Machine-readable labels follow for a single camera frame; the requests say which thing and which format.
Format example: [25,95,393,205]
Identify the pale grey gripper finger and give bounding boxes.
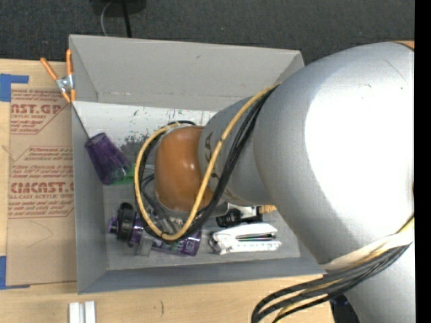
[135,233,155,258]

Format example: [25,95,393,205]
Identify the green flat piece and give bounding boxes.
[112,163,137,185]

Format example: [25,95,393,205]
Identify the purple clear plastic cup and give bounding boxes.
[84,132,133,186]

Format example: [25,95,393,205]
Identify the white stapler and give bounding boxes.
[208,222,283,256]

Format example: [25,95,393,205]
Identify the brown cardboard board red print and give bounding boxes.
[0,58,79,287]

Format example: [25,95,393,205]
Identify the grey metal bin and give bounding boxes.
[68,34,327,295]

